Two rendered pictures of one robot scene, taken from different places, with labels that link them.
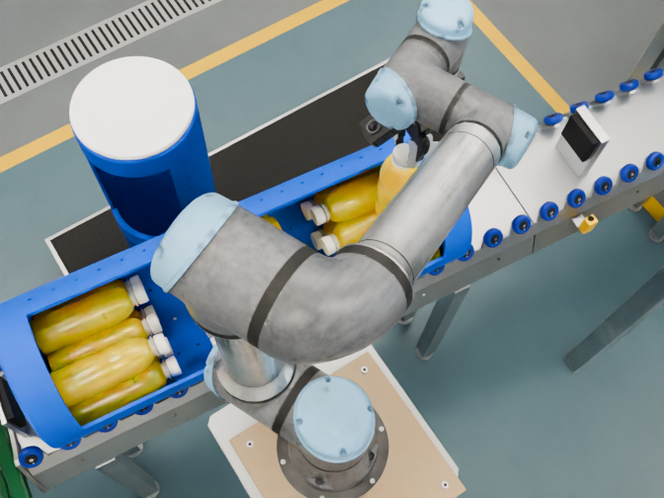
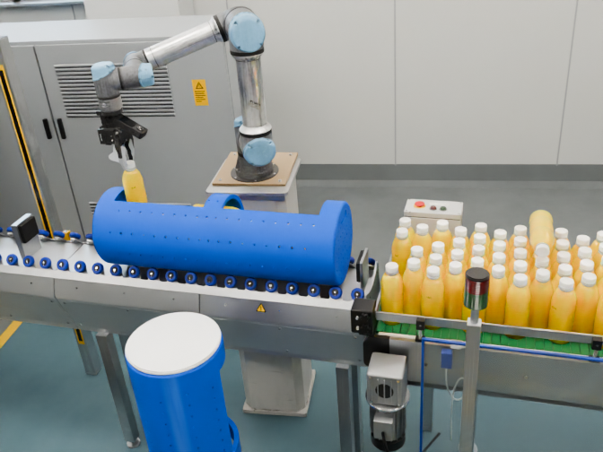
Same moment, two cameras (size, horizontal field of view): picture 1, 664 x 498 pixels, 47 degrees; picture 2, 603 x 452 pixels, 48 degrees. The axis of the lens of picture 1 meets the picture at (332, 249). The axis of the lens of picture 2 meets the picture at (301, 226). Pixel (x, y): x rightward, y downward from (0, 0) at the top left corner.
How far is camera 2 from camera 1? 256 cm
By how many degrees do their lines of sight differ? 78
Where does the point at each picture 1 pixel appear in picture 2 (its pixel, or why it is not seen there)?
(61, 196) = not seen: outside the picture
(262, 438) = (274, 180)
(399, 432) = (231, 166)
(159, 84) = (145, 343)
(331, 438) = not seen: hidden behind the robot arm
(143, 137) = (188, 321)
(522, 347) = (104, 391)
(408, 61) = (132, 65)
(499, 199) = (79, 256)
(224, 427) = (283, 188)
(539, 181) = (56, 254)
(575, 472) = not seen: hidden behind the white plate
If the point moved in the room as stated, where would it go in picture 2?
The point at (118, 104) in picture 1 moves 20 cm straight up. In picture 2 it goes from (179, 344) to (167, 287)
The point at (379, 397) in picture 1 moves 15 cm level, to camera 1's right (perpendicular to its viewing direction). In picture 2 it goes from (224, 173) to (203, 163)
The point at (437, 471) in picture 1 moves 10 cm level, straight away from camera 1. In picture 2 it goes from (232, 157) to (209, 158)
